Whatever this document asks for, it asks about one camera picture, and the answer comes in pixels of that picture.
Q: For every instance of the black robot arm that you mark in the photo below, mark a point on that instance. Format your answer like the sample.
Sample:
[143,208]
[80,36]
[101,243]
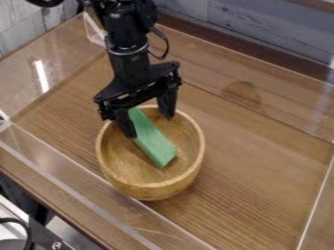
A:
[127,20]

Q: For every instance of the clear acrylic tray enclosure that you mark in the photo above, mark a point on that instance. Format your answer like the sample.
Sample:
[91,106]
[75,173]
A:
[263,193]

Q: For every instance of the green rectangular block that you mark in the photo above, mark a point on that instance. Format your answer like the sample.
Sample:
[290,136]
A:
[151,141]

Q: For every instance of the brown wooden bowl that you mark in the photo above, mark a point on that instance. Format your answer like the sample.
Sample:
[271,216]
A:
[128,169]

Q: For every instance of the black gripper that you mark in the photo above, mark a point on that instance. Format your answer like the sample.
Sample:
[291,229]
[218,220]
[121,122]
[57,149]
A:
[137,82]

